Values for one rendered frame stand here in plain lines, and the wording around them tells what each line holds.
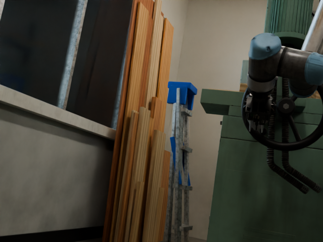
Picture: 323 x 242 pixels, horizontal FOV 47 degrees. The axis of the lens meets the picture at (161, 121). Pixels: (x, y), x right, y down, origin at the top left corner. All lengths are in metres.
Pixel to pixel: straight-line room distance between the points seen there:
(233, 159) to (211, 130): 2.62
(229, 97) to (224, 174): 0.30
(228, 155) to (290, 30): 0.60
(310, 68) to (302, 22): 0.77
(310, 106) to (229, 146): 0.34
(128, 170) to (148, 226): 0.50
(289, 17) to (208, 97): 0.49
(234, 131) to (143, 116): 1.47
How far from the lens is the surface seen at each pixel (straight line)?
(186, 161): 2.46
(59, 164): 2.53
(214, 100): 1.51
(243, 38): 4.32
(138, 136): 2.82
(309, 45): 1.12
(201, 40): 4.42
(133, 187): 2.79
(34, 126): 2.30
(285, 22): 1.71
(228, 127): 1.48
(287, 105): 1.30
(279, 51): 0.98
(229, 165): 1.47
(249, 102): 1.12
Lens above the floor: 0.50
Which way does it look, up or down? 9 degrees up
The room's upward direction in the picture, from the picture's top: 9 degrees clockwise
